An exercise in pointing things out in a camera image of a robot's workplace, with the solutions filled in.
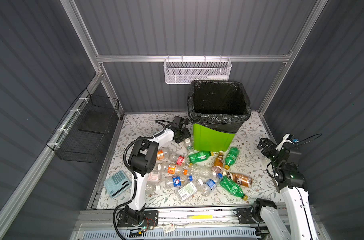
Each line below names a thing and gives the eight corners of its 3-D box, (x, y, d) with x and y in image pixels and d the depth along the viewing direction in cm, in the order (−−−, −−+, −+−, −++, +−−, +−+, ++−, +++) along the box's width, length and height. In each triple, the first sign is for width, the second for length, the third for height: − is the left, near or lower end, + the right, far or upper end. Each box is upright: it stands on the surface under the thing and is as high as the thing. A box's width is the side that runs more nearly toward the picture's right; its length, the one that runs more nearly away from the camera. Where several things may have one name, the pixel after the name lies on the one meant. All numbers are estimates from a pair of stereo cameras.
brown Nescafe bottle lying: (224, 181, 87) (226, 177, 83) (225, 174, 90) (227, 170, 85) (248, 189, 84) (252, 186, 80) (249, 181, 87) (252, 177, 83)
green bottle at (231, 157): (220, 166, 92) (221, 163, 88) (230, 148, 100) (232, 144, 97) (229, 171, 90) (231, 168, 86) (239, 153, 98) (241, 149, 94)
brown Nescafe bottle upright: (211, 171, 89) (212, 167, 85) (216, 153, 96) (217, 149, 93) (220, 174, 87) (221, 170, 84) (224, 155, 95) (226, 152, 92)
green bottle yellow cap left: (189, 164, 93) (190, 161, 90) (188, 155, 97) (188, 152, 94) (214, 160, 95) (215, 157, 91) (211, 151, 99) (212, 148, 95)
